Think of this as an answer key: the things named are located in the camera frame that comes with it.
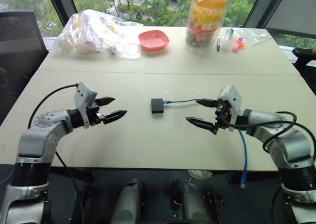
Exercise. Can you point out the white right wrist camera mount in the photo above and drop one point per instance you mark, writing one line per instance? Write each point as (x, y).
(233, 95)

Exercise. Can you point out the clear zip bag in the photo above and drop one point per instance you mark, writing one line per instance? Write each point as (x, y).
(256, 36)

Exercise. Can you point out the black mesh office chair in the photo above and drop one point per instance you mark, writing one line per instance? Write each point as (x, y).
(17, 36)

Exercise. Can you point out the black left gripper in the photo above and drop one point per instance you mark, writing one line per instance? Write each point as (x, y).
(93, 115)

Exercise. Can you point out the grey rounded shape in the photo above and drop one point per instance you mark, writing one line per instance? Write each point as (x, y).
(129, 204)
(192, 204)

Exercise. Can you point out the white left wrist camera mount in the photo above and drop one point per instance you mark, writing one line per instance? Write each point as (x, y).
(82, 95)

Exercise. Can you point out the candy jar with orange lid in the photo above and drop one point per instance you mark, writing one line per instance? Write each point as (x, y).
(206, 18)

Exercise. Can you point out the clear bag of white items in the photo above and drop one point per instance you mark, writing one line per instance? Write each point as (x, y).
(86, 36)

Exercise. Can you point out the white round object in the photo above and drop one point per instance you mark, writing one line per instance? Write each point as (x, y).
(200, 174)

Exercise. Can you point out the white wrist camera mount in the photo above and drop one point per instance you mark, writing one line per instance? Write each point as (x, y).
(233, 95)
(82, 95)

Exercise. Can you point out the small black adapter box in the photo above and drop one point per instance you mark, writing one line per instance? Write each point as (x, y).
(157, 106)

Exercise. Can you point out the clear plastic bag around jar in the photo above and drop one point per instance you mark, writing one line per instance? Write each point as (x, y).
(197, 51)

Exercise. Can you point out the pink highlighter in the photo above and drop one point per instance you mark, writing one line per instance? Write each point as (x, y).
(237, 44)

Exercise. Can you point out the grey mesh office chair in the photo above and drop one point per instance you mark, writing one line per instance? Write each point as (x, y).
(296, 11)

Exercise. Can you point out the blue pen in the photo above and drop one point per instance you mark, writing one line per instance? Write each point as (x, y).
(218, 43)

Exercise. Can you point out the black window frame post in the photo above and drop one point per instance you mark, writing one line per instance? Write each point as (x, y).
(60, 6)
(254, 9)

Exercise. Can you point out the pink plastic bowl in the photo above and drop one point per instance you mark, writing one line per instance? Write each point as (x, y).
(153, 41)

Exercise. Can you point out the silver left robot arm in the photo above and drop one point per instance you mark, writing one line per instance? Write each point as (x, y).
(37, 137)

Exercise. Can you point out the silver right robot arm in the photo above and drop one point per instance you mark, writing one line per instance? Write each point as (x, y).
(284, 137)

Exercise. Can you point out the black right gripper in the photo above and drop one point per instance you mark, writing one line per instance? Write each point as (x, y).
(223, 115)

